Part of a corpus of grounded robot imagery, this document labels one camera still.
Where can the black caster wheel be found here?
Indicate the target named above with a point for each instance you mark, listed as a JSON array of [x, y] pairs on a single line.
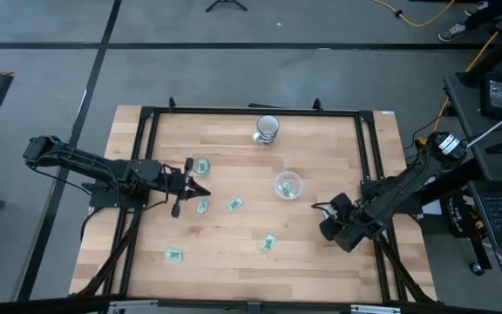
[[477, 268]]

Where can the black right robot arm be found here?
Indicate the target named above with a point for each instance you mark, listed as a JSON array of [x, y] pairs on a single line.
[[403, 185]]

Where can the black tripod base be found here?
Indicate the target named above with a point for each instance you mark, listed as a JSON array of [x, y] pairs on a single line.
[[226, 3]]

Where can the thin white rod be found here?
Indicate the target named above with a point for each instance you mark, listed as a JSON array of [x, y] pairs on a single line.
[[497, 125]]

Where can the black stand leg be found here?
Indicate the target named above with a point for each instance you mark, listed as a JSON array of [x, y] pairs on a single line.
[[495, 56]]

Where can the black aluminium table frame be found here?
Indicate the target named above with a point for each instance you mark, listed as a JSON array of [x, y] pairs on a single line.
[[255, 111]]

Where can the black side table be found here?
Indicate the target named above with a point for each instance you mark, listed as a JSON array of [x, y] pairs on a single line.
[[464, 109]]

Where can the small clear glass jar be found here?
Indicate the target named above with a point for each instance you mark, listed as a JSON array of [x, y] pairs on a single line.
[[201, 167]]

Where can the clear round plastic container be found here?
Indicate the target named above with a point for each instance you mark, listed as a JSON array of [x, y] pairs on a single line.
[[288, 185]]

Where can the person's shoe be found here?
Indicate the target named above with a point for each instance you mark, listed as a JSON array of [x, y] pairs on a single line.
[[476, 8], [451, 32]]

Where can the person's leg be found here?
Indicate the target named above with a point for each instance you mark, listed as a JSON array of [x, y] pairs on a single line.
[[493, 11]]

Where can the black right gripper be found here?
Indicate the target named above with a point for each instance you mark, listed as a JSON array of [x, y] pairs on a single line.
[[351, 222]]

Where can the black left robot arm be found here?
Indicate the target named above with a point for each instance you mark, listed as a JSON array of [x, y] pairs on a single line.
[[94, 168]]

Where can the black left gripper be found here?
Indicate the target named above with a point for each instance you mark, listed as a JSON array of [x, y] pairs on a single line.
[[170, 183]]

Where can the black camera mount rail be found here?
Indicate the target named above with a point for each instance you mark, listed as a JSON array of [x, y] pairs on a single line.
[[251, 307]]

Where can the black printed tote bag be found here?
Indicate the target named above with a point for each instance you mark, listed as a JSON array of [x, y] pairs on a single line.
[[458, 216]]

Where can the blue white patterned mug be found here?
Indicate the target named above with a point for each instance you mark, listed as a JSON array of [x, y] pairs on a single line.
[[267, 128]]

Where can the black power adapter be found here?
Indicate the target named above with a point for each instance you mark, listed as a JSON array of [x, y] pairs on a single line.
[[496, 93]]

